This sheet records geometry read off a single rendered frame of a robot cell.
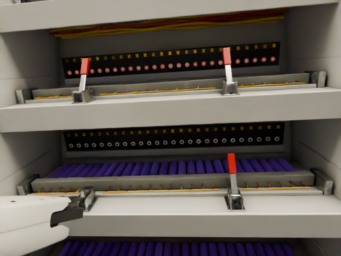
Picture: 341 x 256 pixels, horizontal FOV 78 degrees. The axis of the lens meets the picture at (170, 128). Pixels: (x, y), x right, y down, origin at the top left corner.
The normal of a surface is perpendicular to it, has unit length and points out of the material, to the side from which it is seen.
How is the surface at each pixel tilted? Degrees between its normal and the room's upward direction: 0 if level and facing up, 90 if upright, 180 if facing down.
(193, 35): 90
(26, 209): 70
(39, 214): 80
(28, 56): 90
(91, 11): 108
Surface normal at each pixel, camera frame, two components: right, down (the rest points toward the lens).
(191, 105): -0.07, 0.29
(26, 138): 0.99, -0.04
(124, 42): -0.09, -0.03
